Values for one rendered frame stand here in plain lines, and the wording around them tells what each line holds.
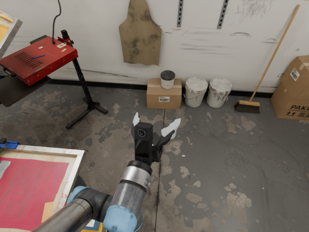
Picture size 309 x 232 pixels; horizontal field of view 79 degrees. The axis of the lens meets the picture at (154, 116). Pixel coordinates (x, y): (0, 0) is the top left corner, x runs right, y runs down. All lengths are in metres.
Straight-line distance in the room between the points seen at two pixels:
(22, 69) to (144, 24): 1.37
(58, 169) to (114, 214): 1.02
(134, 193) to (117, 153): 2.02
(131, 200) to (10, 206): 1.09
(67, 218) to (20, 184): 1.03
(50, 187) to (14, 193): 0.21
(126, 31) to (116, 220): 2.32
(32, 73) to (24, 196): 1.05
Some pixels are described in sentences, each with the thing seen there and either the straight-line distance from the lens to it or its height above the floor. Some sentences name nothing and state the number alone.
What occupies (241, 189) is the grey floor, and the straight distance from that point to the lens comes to 2.47.
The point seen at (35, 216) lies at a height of 0.96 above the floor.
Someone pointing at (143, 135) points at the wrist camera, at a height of 1.74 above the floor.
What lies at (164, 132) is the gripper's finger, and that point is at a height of 1.69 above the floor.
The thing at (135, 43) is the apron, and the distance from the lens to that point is 2.64.
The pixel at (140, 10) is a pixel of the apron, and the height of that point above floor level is 1.26.
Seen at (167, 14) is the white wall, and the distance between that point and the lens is 2.50.
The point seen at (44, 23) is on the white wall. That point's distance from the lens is 3.04.
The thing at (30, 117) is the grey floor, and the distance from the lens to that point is 3.32.
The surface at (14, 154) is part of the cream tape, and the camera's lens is 1.68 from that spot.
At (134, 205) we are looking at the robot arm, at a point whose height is 1.68.
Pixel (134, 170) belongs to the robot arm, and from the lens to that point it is 0.51.
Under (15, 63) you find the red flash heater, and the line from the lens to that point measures 2.24.
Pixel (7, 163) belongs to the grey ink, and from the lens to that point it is 1.67.
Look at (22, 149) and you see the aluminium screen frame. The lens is 1.62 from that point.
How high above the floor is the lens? 2.16
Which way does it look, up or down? 51 degrees down
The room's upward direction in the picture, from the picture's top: straight up
